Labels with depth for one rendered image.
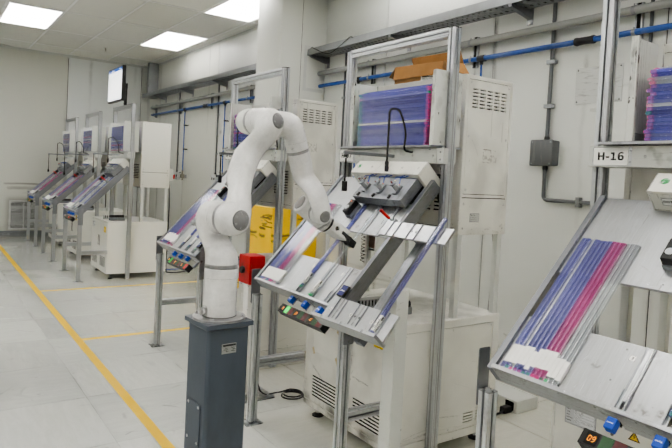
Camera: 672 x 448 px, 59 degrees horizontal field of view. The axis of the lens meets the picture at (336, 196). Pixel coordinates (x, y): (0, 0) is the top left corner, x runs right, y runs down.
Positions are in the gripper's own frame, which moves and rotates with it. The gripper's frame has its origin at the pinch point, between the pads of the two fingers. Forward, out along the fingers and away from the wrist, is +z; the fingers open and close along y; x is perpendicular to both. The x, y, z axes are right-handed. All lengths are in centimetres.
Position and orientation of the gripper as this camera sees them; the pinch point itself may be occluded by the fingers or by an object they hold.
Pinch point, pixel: (350, 242)
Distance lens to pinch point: 259.3
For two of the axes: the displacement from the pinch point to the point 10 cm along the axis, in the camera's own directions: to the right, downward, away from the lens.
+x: -4.9, 8.3, -2.8
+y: -5.7, -0.6, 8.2
